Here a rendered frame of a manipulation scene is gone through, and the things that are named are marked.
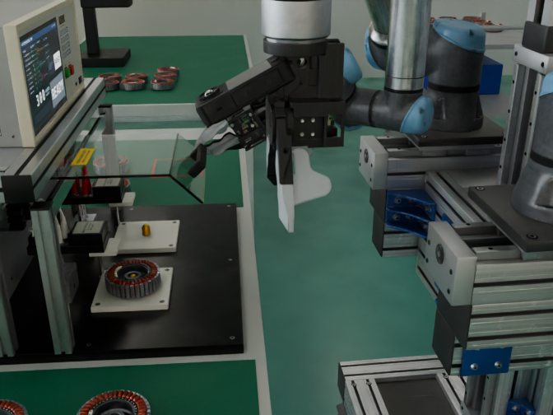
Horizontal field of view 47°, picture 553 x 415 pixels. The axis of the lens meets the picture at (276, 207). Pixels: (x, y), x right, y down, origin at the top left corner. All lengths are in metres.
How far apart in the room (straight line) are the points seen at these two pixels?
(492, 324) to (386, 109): 0.45
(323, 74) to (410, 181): 0.83
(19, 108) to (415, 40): 0.70
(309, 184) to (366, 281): 2.22
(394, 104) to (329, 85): 0.55
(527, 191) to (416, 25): 0.36
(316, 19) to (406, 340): 1.99
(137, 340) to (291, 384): 1.16
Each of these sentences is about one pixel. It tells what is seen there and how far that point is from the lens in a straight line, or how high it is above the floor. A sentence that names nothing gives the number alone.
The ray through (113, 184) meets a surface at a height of 0.92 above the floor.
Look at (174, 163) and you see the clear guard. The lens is 1.20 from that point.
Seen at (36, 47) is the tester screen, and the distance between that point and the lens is 1.24.
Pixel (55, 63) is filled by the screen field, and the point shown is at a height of 1.22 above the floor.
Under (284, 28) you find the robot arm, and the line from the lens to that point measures 0.68.
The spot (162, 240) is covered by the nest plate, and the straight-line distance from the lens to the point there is 1.53.
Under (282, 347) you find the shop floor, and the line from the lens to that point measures 2.47.
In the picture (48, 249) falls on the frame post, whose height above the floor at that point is 0.98.
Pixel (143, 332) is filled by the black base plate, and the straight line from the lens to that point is 1.24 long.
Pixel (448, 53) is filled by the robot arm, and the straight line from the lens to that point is 1.48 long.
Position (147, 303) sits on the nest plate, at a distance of 1.30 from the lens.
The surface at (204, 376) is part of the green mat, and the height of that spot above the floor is 0.75.
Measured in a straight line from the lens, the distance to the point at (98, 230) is 1.29.
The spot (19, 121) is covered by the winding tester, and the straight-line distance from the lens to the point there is 1.17.
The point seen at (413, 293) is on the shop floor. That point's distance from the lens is 2.85.
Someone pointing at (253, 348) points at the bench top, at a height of 0.75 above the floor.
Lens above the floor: 1.47
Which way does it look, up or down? 24 degrees down
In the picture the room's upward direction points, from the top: straight up
